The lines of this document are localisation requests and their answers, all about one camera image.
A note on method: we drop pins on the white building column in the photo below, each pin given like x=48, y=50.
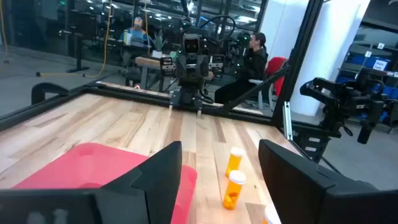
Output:
x=329, y=46

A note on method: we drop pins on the small orange pill bottle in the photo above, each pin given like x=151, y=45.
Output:
x=234, y=163

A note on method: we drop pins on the large orange pill bottle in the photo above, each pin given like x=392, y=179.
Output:
x=270, y=217

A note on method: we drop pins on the shelf with blue bins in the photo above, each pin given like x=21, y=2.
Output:
x=357, y=59

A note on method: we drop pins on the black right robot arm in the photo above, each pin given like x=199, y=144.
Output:
x=188, y=96

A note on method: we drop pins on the black aluminium table frame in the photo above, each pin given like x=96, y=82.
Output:
x=299, y=46

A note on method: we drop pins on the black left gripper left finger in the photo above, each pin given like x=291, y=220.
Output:
x=149, y=193

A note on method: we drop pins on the person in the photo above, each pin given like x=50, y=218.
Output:
x=255, y=65
x=136, y=34

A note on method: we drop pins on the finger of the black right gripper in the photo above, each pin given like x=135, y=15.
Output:
x=167, y=66
x=217, y=64

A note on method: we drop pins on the wooden background desk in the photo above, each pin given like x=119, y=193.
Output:
x=147, y=62

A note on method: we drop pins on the translucent red plastic bin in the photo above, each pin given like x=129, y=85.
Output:
x=93, y=165

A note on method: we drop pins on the red chair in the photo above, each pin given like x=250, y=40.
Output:
x=275, y=67

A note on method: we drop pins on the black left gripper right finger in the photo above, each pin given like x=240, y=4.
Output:
x=292, y=186

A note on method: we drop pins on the black background robot arm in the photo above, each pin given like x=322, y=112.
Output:
x=342, y=99

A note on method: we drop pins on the silver frame bracket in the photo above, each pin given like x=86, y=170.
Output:
x=287, y=121

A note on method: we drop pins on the orange white ball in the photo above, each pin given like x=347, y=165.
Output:
x=233, y=189

